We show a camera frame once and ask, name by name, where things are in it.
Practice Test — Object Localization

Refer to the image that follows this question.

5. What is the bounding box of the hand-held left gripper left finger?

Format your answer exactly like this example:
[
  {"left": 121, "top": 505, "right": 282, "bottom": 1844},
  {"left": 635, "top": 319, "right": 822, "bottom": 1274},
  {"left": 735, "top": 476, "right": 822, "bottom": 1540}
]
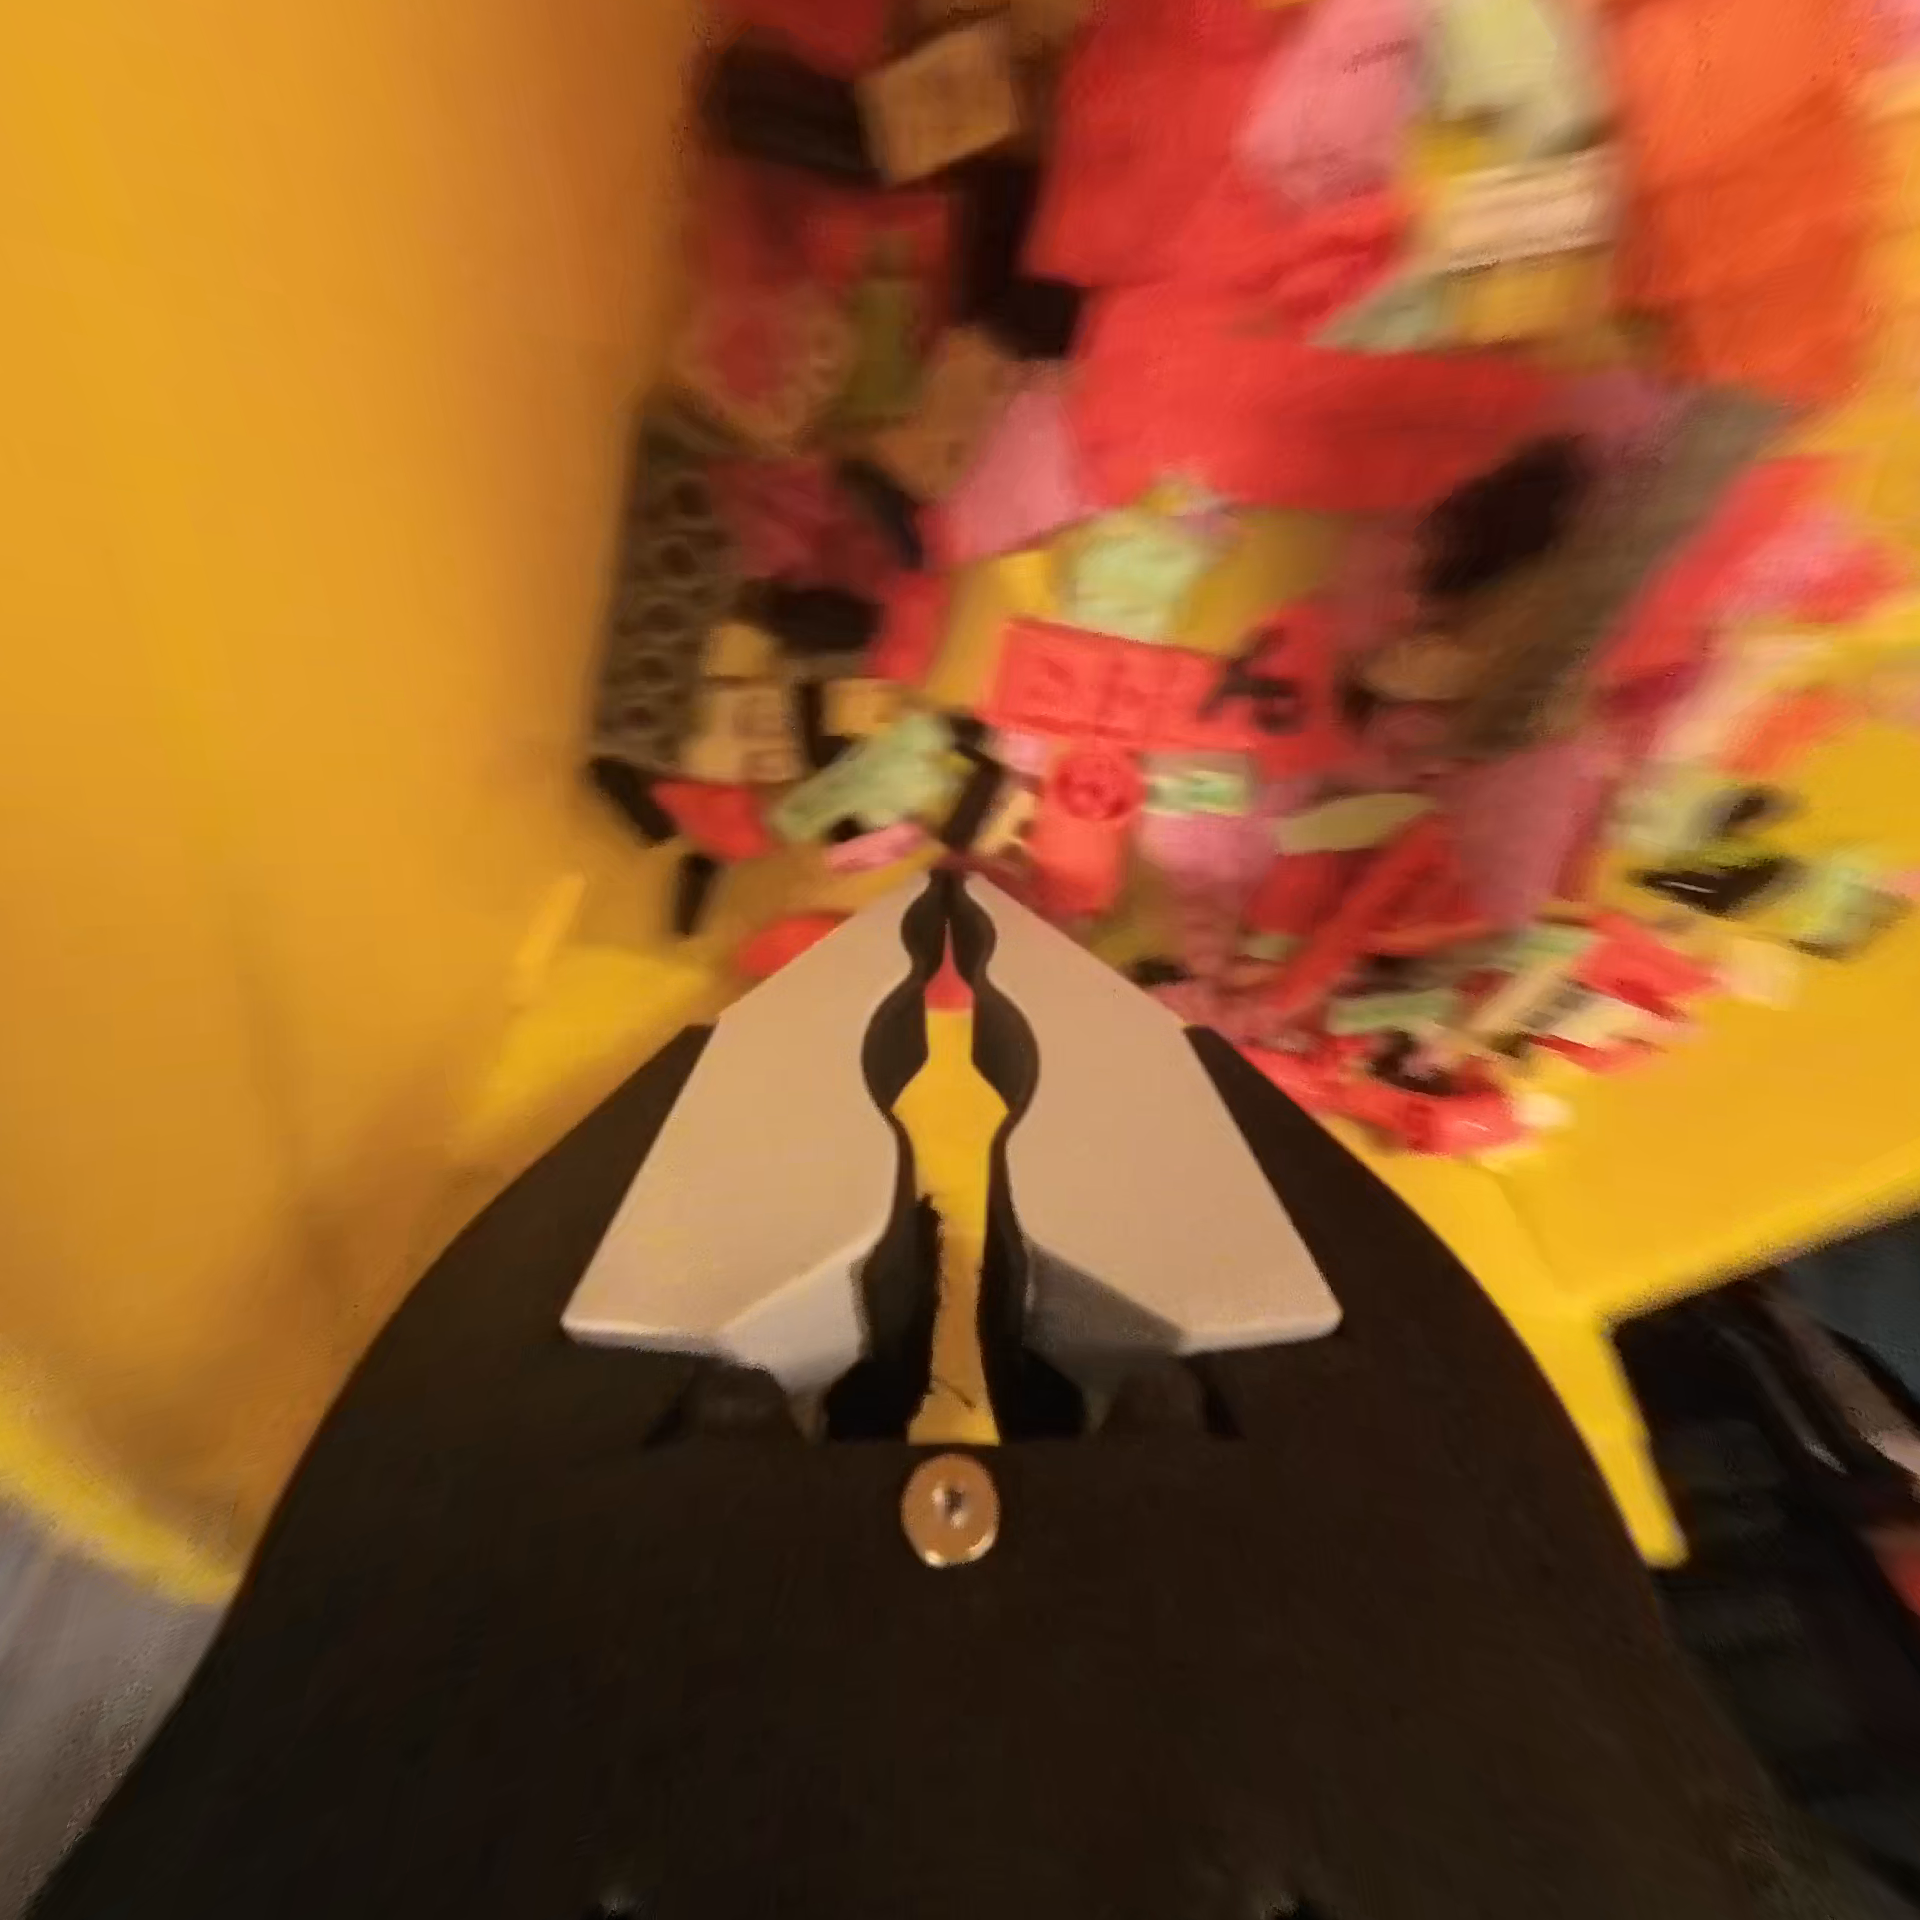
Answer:
[{"left": 560, "top": 874, "right": 952, "bottom": 1440}]

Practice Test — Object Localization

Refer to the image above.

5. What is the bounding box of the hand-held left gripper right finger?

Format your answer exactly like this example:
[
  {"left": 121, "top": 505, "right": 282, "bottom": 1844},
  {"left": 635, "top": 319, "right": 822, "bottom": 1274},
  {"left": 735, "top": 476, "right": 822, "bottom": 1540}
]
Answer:
[{"left": 951, "top": 874, "right": 1342, "bottom": 1440}]

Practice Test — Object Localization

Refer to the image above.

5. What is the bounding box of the heap of toy bricks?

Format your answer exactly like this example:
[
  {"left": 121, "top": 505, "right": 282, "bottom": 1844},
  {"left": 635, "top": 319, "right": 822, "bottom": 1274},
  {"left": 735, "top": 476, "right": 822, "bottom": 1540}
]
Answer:
[{"left": 584, "top": 0, "right": 1920, "bottom": 1164}]

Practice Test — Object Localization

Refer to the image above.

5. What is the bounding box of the yellow plastic tray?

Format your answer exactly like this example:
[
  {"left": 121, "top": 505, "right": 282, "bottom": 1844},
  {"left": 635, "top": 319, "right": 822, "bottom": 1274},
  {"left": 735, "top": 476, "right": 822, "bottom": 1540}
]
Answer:
[{"left": 0, "top": 0, "right": 1920, "bottom": 1598}]

